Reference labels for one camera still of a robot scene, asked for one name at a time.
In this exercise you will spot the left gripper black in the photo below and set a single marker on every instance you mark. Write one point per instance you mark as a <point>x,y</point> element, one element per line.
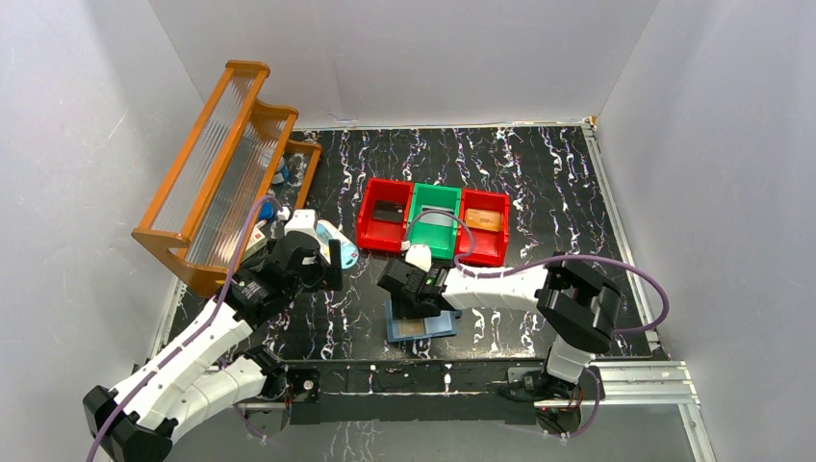
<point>327,268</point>

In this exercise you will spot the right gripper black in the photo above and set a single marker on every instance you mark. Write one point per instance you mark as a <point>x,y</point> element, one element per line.
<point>401,309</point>

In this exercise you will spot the orange card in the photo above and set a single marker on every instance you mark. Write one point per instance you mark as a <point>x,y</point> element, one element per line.
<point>485,220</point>
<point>410,328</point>

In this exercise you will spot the blue card holder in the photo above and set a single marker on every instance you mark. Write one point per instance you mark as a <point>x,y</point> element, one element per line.
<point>444,325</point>

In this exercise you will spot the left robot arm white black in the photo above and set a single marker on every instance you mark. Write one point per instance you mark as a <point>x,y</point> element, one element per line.
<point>144,415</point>

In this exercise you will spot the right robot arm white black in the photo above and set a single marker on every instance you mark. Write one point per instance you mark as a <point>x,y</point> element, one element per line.
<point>579,303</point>

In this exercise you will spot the grey card in bin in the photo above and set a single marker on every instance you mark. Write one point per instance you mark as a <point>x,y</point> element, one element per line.
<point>438,218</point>

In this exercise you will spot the black card in bin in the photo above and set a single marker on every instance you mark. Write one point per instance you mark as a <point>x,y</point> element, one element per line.
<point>388,211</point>

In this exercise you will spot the orange card in bin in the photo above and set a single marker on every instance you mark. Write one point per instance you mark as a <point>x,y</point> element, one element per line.
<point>485,220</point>

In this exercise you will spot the red white small box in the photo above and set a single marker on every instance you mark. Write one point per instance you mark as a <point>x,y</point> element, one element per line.
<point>257,239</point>

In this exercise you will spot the green bin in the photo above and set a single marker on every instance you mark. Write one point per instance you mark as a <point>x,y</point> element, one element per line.
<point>441,240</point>

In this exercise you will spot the left red bin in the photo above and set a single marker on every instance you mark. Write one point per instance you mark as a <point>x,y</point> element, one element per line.
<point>376,235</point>

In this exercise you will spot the red bin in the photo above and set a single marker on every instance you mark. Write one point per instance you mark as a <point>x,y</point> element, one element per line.
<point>376,235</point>
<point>489,248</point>

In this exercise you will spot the blue cap container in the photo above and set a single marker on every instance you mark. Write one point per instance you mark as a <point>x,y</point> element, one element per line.
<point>267,212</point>

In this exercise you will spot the right red bin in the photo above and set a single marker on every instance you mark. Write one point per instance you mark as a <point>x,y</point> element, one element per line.
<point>489,248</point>

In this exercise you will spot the white blue container on rack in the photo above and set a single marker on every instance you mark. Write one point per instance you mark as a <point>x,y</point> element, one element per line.
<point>282,172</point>

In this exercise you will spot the orange wooden rack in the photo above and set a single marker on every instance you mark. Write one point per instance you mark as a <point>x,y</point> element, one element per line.
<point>193,224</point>

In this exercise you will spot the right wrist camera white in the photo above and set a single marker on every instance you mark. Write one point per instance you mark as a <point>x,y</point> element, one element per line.
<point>417,255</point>

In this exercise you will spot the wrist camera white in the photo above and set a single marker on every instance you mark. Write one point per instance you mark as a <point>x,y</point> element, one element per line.
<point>417,255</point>
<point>300,229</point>

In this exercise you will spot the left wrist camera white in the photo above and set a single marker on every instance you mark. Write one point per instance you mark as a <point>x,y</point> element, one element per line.
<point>300,229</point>

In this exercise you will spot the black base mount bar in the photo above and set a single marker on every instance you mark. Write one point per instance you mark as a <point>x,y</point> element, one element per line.
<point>505,391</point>

